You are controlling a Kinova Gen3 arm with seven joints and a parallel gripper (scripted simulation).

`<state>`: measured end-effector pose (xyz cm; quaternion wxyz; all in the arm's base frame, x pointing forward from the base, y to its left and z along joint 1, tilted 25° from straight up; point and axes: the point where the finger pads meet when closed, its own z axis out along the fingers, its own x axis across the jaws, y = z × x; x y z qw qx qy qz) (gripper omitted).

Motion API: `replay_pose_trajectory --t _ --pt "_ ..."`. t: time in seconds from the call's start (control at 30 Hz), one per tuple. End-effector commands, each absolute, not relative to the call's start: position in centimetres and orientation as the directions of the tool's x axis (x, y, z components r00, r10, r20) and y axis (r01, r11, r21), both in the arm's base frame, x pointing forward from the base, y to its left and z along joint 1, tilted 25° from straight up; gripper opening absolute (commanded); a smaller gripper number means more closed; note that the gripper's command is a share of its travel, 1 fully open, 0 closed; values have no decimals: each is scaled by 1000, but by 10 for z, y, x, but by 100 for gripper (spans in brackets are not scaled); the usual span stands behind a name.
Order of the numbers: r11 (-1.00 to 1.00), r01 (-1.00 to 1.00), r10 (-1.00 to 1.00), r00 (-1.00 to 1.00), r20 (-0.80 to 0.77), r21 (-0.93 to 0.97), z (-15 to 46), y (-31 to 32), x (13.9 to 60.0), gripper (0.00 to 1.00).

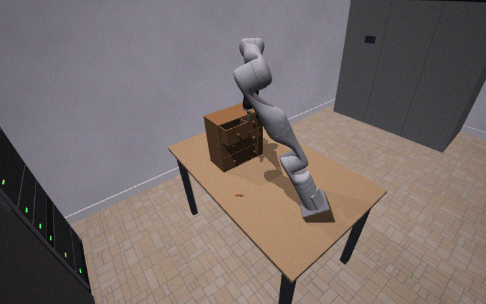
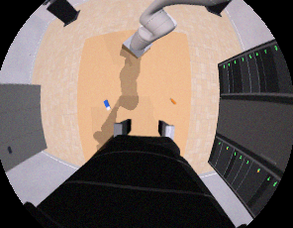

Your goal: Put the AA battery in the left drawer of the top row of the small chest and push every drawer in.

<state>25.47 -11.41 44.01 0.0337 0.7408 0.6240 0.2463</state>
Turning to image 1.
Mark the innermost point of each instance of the brown wooden drawer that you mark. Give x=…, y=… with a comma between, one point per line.
x=233, y=160
x=255, y=122
x=253, y=151
x=227, y=150
x=234, y=132
x=254, y=136

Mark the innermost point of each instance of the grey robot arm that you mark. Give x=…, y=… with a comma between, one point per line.
x=253, y=76

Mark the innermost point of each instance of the brown wooden chest of drawers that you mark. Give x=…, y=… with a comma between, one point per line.
x=212, y=123

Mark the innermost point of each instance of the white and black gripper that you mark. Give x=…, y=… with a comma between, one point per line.
x=247, y=106

